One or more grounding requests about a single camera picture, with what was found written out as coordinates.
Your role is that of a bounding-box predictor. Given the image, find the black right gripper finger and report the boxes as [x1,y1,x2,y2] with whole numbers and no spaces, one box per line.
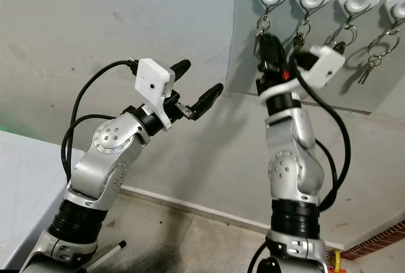
[257,32,287,61]

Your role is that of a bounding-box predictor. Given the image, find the white folding table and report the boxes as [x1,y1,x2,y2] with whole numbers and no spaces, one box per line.
[0,130,87,271]

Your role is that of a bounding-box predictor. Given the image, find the red-brown ribbed strip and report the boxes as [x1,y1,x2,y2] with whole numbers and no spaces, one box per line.
[340,219,405,262]

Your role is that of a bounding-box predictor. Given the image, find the small yellow object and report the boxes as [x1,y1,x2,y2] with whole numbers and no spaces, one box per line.
[326,248,344,272]

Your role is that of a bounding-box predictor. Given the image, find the grey wall panel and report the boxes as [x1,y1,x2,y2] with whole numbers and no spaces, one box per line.
[227,0,405,117]

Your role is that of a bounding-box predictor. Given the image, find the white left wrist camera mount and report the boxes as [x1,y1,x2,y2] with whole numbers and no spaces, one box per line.
[137,58,177,131]

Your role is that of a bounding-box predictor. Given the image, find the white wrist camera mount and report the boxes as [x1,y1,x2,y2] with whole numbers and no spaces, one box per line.
[137,58,177,131]
[258,44,346,103]

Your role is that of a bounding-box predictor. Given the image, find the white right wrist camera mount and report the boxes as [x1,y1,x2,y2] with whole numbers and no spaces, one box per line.
[258,44,346,103]

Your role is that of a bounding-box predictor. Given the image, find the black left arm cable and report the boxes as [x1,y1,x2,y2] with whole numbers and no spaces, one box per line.
[61,60,141,182]

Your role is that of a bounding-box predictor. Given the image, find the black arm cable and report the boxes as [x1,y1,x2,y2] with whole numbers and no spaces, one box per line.
[61,60,141,182]
[291,54,352,213]

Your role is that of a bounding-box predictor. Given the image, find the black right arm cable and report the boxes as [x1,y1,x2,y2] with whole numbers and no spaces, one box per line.
[291,54,352,213]

